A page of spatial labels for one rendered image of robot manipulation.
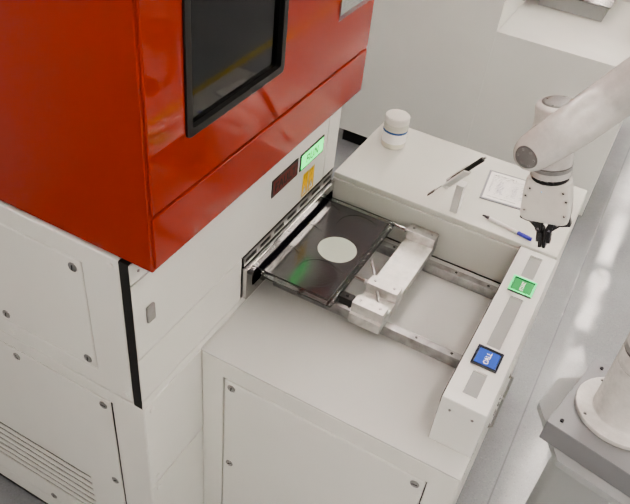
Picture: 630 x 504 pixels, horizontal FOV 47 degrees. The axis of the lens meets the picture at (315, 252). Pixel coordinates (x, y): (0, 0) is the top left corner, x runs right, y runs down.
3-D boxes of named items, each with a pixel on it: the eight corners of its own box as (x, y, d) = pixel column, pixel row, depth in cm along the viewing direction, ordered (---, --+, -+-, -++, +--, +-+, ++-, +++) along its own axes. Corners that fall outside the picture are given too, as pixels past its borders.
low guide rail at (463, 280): (323, 229, 199) (324, 220, 197) (326, 225, 200) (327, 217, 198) (495, 301, 183) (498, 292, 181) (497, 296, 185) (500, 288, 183)
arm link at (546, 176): (523, 167, 146) (522, 180, 147) (568, 174, 142) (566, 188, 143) (534, 149, 151) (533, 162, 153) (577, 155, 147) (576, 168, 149)
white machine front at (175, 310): (134, 405, 149) (117, 261, 123) (320, 209, 206) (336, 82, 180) (146, 411, 148) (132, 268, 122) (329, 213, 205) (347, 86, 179)
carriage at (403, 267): (347, 321, 169) (348, 312, 167) (407, 239, 194) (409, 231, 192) (377, 335, 166) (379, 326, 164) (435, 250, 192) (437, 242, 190)
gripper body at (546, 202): (520, 175, 147) (517, 221, 154) (572, 183, 143) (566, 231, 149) (530, 159, 152) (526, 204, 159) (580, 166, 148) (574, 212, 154)
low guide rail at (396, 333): (272, 285, 180) (273, 276, 178) (276, 280, 182) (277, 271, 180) (459, 370, 165) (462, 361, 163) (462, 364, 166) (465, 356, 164)
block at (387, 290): (365, 290, 173) (366, 281, 171) (371, 282, 175) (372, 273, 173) (395, 304, 170) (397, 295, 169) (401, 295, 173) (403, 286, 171)
